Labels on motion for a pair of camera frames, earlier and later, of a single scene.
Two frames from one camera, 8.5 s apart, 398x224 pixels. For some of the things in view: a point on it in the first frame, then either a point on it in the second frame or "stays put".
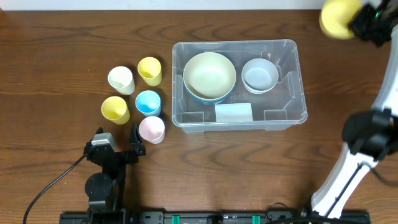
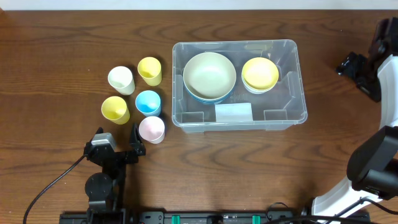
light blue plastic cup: (148, 102) stays put
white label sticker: (234, 112) stays put
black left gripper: (117, 156) stays put
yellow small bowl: (335, 16) to (260, 73)
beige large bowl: (209, 75) stays put
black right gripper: (359, 23) to (359, 78)
